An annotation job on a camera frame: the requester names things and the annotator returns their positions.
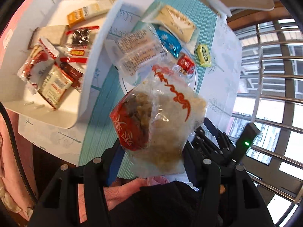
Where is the rice crisp packet red print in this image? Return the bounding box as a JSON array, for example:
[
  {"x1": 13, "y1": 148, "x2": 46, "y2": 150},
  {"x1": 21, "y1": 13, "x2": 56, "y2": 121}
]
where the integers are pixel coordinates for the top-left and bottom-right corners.
[{"x1": 109, "y1": 64, "x2": 208, "y2": 178}]

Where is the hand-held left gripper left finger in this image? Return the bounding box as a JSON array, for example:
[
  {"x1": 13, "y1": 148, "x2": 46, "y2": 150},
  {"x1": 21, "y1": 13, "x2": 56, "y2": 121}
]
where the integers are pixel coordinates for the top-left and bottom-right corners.
[{"x1": 28, "y1": 139, "x2": 126, "y2": 227}]

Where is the clear packet with printed text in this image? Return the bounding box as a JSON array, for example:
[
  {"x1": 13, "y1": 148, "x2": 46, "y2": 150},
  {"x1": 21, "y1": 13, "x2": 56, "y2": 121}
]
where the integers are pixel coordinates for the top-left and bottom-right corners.
[{"x1": 105, "y1": 25, "x2": 167, "y2": 86}]

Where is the white packet red strip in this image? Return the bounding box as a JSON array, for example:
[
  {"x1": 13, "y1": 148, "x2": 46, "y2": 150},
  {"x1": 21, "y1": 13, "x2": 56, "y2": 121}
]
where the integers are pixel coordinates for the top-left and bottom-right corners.
[{"x1": 17, "y1": 38, "x2": 59, "y2": 90}]

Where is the white packet red label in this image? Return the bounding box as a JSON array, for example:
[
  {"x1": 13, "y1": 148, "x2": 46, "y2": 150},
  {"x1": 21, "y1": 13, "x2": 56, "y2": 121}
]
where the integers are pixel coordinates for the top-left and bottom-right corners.
[{"x1": 38, "y1": 64, "x2": 74, "y2": 110}]

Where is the black cable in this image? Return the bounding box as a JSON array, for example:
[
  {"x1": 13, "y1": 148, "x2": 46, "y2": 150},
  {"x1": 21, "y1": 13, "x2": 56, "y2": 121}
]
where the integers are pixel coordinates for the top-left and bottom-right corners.
[{"x1": 0, "y1": 102, "x2": 38, "y2": 204}]

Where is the beige cake packet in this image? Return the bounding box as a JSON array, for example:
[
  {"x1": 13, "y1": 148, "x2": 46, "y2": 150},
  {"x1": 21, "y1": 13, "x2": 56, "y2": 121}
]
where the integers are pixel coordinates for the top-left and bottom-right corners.
[{"x1": 142, "y1": 2, "x2": 198, "y2": 50}]

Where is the green candy packet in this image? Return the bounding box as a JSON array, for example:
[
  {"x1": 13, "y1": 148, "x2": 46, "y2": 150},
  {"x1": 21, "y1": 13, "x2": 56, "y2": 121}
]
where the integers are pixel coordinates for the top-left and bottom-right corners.
[{"x1": 195, "y1": 44, "x2": 212, "y2": 67}]

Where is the metal window grille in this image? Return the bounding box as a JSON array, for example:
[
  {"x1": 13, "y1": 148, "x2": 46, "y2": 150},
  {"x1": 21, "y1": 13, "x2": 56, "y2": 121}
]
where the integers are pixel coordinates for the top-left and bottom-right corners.
[{"x1": 227, "y1": 16, "x2": 303, "y2": 227}]

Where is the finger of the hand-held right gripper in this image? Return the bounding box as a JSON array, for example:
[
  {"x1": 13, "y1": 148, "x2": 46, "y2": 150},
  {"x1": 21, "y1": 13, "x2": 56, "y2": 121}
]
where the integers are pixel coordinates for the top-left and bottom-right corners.
[
  {"x1": 204, "y1": 118, "x2": 236, "y2": 162},
  {"x1": 191, "y1": 126, "x2": 215, "y2": 158}
]

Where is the orange and white packet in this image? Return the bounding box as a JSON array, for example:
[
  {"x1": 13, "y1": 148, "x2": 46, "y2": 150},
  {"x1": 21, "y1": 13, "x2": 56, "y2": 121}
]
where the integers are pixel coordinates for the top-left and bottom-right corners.
[{"x1": 67, "y1": 0, "x2": 113, "y2": 28}]

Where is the person's black clothing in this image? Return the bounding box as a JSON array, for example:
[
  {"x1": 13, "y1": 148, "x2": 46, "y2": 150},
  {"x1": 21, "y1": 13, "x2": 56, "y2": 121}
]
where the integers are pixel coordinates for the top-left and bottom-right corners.
[{"x1": 109, "y1": 181, "x2": 225, "y2": 227}]

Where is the tan snack packet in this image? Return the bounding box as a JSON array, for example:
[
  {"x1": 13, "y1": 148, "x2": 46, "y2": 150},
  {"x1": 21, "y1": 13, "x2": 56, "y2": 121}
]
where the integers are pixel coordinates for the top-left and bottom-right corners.
[{"x1": 27, "y1": 25, "x2": 69, "y2": 50}]

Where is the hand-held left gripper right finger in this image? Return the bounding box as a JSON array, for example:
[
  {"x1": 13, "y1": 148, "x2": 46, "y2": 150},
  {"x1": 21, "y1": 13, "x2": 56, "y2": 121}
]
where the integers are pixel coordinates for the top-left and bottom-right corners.
[{"x1": 182, "y1": 144, "x2": 275, "y2": 227}]

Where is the person's pink fleece clothing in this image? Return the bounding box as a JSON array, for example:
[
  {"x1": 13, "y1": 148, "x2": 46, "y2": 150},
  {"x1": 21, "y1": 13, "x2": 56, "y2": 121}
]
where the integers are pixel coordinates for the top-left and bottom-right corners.
[{"x1": 78, "y1": 176, "x2": 171, "y2": 223}]

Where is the dark plum packet red strip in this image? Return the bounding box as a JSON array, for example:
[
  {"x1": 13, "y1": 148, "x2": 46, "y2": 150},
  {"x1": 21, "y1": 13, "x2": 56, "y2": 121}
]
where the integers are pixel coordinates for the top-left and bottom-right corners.
[{"x1": 59, "y1": 26, "x2": 100, "y2": 64}]

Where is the teal printed tablecloth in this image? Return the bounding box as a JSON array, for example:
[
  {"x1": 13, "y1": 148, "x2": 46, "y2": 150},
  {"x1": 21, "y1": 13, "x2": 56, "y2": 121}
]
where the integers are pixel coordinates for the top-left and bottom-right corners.
[{"x1": 18, "y1": 0, "x2": 243, "y2": 180}]

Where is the white plastic bin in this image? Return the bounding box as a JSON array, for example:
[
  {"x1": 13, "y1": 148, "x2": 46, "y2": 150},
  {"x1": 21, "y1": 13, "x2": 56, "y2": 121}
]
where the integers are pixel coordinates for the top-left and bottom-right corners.
[{"x1": 0, "y1": 0, "x2": 130, "y2": 129}]

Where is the white paper label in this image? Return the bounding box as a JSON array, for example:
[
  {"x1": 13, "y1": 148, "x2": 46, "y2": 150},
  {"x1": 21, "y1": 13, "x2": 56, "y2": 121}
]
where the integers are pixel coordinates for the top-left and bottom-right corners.
[{"x1": 2, "y1": 28, "x2": 13, "y2": 50}]

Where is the small red candy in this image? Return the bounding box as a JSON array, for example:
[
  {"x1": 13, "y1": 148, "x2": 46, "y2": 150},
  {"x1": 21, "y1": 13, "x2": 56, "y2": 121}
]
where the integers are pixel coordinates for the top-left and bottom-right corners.
[{"x1": 177, "y1": 54, "x2": 196, "y2": 75}]

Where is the blue snack packet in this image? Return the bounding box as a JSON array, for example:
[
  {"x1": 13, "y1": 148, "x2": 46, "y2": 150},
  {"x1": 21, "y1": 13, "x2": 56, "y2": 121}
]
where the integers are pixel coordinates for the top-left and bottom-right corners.
[{"x1": 156, "y1": 27, "x2": 183, "y2": 58}]

